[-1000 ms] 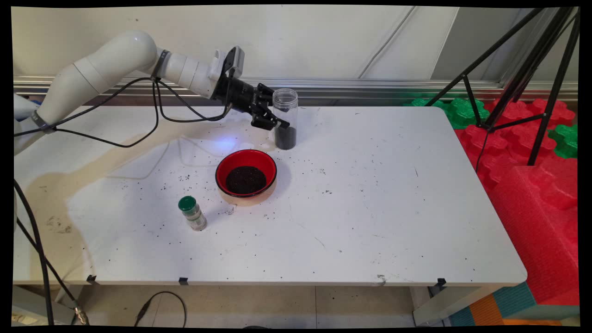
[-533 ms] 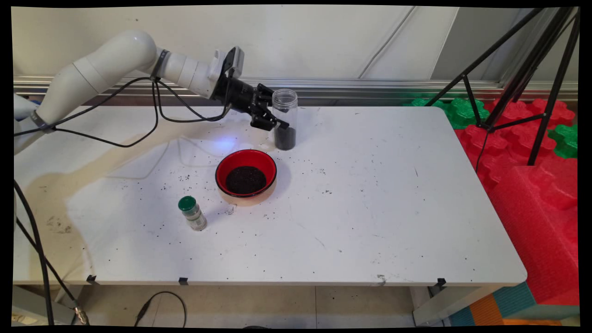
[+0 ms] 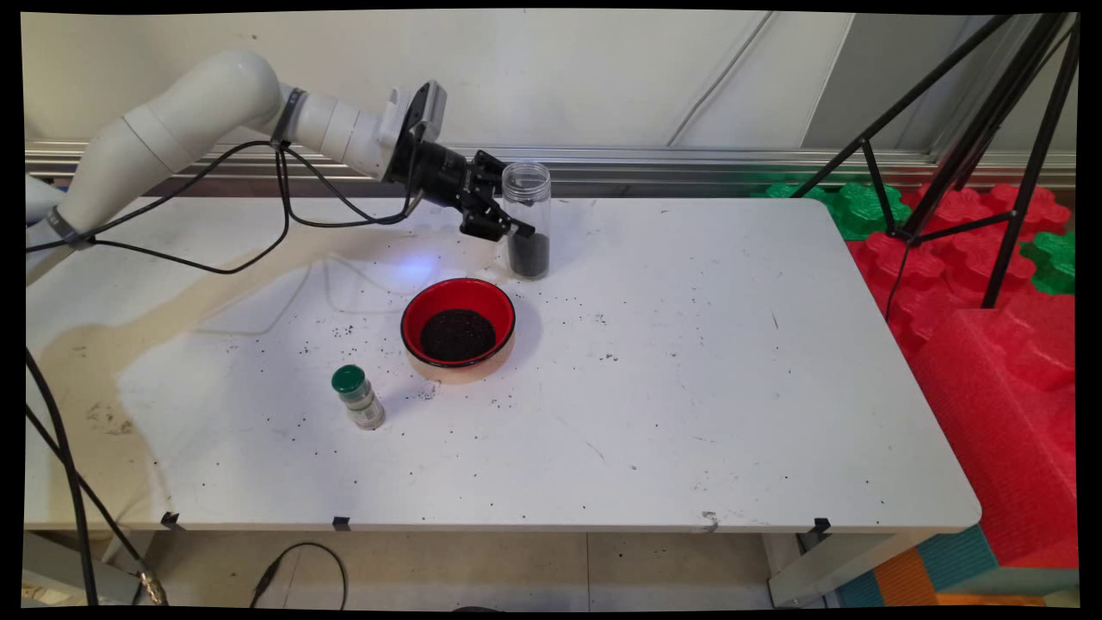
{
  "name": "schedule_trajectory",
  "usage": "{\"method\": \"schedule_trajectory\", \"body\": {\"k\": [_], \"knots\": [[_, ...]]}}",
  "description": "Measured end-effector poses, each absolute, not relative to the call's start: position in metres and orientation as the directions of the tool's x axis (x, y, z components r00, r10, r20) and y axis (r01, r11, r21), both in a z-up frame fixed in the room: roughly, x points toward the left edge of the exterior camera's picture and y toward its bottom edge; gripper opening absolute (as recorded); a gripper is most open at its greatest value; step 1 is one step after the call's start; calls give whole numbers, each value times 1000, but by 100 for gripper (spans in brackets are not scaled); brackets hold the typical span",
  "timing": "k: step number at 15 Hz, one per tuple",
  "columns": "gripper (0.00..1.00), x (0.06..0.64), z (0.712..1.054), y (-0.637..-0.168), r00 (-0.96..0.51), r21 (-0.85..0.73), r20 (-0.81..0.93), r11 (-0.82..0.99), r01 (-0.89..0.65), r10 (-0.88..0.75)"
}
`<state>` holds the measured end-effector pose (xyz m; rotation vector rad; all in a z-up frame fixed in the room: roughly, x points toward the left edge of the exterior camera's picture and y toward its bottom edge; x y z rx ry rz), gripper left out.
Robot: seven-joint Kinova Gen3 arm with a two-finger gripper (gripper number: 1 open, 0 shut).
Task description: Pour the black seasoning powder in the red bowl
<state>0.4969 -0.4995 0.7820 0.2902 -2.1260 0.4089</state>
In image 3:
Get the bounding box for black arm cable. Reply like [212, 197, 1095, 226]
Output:
[24, 138, 424, 276]

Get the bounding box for red bowl with black rim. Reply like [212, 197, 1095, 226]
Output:
[400, 277, 517, 383]

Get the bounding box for black tripod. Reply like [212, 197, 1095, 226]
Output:
[788, 12, 1080, 324]

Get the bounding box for orange foam mat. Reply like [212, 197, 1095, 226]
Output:
[874, 547, 939, 608]

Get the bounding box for clear plastic jar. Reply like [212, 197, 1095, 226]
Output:
[501, 162, 552, 281]

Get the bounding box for green-capped spice bottle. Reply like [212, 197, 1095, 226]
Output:
[331, 364, 387, 430]

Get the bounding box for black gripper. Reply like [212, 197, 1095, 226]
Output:
[383, 139, 536, 243]

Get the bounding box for green foam puzzle piece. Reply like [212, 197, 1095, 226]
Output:
[1020, 231, 1077, 297]
[752, 181, 912, 242]

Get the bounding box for white wall cable conduit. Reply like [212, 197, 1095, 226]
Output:
[665, 12, 780, 147]

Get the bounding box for large red foam block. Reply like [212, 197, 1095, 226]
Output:
[908, 293, 1079, 569]

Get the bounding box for red foam puzzle mat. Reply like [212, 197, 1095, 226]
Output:
[844, 183, 1073, 363]

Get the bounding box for grey table leg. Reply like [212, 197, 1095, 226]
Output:
[24, 530, 143, 606]
[768, 530, 935, 608]

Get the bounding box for teal foam mat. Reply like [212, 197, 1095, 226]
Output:
[835, 525, 1000, 608]

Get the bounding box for black cable with metal connector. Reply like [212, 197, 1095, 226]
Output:
[24, 349, 170, 606]

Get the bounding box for dark grains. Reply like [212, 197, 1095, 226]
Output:
[419, 308, 498, 363]
[507, 231, 551, 281]

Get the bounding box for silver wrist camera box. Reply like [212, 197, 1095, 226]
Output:
[379, 80, 449, 147]

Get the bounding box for black floor cable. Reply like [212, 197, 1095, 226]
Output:
[250, 542, 348, 611]

